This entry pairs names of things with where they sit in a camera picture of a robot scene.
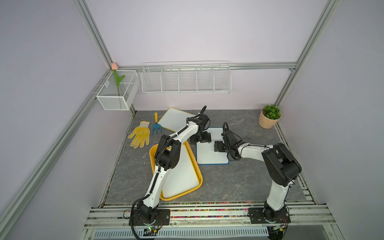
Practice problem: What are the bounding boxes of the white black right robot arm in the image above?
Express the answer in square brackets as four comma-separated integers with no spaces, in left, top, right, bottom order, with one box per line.
[214,130,302,224]

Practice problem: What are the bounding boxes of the yellow storage tray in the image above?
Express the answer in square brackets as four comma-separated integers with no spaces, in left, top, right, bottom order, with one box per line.
[160,142,203,201]

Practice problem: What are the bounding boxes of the aluminium table edge rail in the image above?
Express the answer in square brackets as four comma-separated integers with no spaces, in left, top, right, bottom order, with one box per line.
[274,123,319,205]

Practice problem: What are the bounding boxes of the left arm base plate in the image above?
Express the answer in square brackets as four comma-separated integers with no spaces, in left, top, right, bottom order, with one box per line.
[129,209,171,226]

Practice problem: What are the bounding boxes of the blue garden fork yellow handle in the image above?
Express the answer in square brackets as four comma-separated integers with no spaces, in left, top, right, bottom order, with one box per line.
[152,112,163,134]

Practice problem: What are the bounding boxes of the pink artificial tulip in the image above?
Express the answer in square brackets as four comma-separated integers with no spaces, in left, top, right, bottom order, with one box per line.
[111,63,125,96]

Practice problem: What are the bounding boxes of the green artificial plant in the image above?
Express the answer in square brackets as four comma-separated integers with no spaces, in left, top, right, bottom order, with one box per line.
[262,105,282,120]

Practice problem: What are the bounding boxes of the yellow dotted work glove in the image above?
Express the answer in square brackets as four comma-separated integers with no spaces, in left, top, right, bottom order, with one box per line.
[128,121,150,149]

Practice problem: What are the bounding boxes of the blue-framed whiteboard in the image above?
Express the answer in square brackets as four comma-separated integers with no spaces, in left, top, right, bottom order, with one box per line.
[196,128,229,165]

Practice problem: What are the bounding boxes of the white mesh wall basket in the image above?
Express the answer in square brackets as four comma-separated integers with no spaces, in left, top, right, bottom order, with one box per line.
[96,70,140,111]

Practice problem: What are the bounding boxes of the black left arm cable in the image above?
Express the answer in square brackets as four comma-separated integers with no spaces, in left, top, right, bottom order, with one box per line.
[128,104,208,240]

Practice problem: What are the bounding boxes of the beige plant pot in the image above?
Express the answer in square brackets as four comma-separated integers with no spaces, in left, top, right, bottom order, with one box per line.
[259,109,281,129]

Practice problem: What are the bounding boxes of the white vented front panel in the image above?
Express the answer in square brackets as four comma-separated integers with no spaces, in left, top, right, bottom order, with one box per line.
[93,226,269,240]

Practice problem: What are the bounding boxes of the aluminium frame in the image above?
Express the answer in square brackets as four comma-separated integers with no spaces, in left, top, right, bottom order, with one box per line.
[0,0,343,232]

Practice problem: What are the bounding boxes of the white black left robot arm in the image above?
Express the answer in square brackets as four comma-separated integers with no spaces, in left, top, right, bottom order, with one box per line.
[133,110,210,224]

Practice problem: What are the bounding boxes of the white wire wall shelf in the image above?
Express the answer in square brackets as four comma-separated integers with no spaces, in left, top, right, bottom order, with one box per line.
[142,61,232,94]

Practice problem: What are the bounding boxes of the yellow-framed whiteboard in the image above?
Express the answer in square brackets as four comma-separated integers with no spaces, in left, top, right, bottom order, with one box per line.
[162,145,199,201]
[158,108,195,132]

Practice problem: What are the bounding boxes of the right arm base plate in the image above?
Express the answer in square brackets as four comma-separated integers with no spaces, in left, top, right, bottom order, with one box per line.
[247,208,291,224]

